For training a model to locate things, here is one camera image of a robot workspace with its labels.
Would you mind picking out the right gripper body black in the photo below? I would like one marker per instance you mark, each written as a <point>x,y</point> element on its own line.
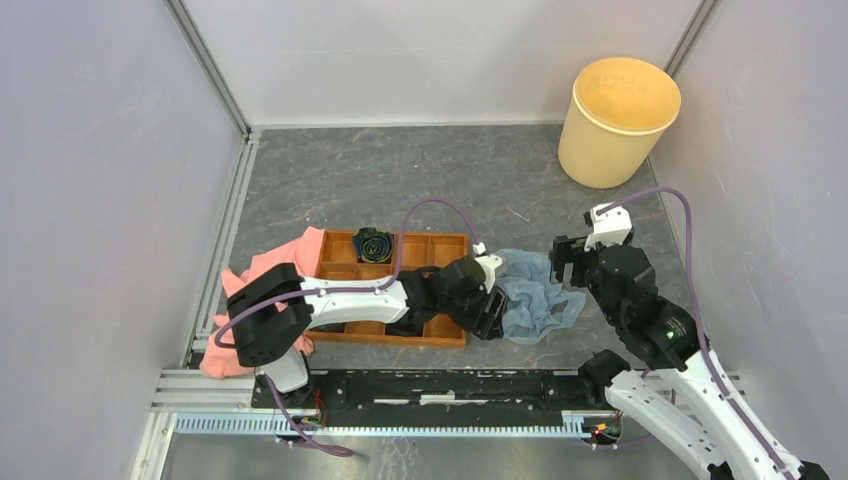
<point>584,270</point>

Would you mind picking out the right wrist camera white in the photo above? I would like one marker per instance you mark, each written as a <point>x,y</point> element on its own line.
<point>613,227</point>

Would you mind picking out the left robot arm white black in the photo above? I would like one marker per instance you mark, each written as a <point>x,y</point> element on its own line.
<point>268,315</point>

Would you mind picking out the yellow round trash bin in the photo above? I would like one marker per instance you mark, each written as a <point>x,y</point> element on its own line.
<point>619,109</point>

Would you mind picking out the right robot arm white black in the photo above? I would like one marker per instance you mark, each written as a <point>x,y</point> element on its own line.
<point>720,437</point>

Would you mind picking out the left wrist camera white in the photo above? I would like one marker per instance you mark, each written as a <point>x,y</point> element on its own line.
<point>491,264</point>

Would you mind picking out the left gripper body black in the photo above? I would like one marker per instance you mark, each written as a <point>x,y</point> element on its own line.
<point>481,322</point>

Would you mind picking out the light blue plastic trash bag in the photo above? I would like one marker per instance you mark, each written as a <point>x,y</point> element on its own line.
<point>535,304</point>

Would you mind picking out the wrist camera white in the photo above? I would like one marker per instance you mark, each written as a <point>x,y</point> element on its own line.
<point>491,264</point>
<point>613,227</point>

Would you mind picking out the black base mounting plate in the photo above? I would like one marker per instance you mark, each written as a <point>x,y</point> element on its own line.
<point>450,398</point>

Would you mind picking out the aluminium frame rail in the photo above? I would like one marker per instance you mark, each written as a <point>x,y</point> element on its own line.
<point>243,405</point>

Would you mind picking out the orange compartment tray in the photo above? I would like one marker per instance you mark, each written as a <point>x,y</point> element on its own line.
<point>338,261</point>

